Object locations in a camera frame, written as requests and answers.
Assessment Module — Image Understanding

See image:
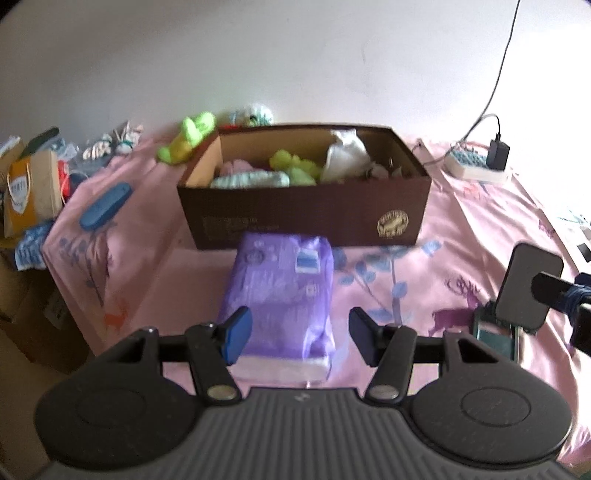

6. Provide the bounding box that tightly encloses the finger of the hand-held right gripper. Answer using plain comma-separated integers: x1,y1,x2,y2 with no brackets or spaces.
531,271,591,315
570,302,591,357

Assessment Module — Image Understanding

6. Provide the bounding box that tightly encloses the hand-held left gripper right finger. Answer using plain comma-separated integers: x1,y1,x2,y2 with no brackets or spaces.
348,307,509,402

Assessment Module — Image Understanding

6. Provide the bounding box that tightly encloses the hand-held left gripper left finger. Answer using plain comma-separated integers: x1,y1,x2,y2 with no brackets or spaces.
102,305,254,403

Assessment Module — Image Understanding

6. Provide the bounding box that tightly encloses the purple tissue pack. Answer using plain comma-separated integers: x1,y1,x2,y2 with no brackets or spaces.
217,232,337,384

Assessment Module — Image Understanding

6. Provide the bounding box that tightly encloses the brown cardboard box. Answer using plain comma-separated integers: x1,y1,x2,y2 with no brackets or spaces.
177,122,432,250

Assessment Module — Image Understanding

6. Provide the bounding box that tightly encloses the light teal sock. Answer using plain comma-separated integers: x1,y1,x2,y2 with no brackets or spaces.
210,170,291,189

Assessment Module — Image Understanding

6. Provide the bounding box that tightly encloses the pink fleece cloth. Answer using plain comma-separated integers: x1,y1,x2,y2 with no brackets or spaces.
219,159,254,178

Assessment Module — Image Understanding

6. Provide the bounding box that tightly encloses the green plush toy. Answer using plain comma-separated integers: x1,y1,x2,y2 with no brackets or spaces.
288,157,321,186

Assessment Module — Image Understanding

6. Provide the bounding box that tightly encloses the yellow-green soft toy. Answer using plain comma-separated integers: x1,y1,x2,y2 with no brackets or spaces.
269,148,301,171

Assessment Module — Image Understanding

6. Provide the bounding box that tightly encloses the patterned white cloth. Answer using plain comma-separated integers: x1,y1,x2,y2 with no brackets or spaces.
554,208,591,241

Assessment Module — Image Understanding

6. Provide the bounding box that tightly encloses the pink printed bedsheet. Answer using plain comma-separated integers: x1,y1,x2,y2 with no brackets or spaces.
41,136,591,472

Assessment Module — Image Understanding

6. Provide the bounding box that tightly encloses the white power strip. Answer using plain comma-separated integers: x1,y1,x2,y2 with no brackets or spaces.
444,142,511,183

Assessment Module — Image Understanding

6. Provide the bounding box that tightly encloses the black charger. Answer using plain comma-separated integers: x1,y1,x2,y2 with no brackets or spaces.
487,134,511,172

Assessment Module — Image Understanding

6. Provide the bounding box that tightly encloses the blue glasses case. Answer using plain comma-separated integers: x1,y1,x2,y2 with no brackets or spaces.
79,182,133,232

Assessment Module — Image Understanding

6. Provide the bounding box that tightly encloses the brown cardboard carton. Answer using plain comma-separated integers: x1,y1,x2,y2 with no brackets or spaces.
0,249,90,374

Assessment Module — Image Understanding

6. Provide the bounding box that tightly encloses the lime plush toy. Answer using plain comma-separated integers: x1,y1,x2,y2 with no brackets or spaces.
157,112,218,164

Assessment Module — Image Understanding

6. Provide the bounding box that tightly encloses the white teal plush toy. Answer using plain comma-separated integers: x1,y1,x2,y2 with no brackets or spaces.
228,104,274,127

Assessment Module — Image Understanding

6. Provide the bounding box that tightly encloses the blue patterned packet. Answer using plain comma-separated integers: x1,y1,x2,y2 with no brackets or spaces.
14,222,54,271

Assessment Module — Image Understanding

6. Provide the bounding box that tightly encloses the white striped cloth bundle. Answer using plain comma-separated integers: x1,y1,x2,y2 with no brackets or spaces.
83,121,145,160

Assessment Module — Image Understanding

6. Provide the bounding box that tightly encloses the brown paper bag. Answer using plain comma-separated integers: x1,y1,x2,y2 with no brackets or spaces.
4,150,63,238

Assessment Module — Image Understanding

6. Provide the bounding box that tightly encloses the black oblong object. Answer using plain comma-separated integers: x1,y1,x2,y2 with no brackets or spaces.
21,127,61,158

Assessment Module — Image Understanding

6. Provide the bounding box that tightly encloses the stack of papers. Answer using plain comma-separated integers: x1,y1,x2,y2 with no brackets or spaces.
0,136,24,162

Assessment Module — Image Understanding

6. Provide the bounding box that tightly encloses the black charger cable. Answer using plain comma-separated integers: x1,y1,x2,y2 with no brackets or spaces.
411,113,504,167

